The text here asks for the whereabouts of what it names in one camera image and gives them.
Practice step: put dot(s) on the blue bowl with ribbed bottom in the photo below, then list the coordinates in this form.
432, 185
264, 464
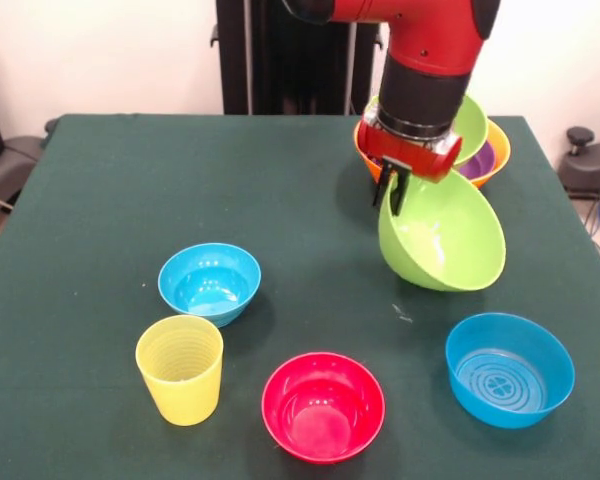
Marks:
510, 375

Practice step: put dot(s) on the red bowl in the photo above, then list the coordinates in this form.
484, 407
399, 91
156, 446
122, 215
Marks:
323, 417

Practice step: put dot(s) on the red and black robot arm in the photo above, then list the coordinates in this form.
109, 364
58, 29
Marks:
420, 90

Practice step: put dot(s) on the large orange bowl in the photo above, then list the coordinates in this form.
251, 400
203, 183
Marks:
500, 150

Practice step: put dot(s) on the small light blue bowl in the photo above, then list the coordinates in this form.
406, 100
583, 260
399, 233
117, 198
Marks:
210, 285

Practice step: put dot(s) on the grey chair base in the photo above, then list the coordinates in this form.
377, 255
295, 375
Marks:
15, 155

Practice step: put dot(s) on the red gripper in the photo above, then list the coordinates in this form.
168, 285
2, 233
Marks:
410, 157

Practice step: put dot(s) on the dark green tablecloth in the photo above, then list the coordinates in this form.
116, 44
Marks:
130, 200

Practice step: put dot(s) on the yellow ribbed cup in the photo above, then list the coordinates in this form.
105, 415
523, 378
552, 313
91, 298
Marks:
180, 390

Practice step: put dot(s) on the purple bowl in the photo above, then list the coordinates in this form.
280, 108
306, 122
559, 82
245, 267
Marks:
480, 162

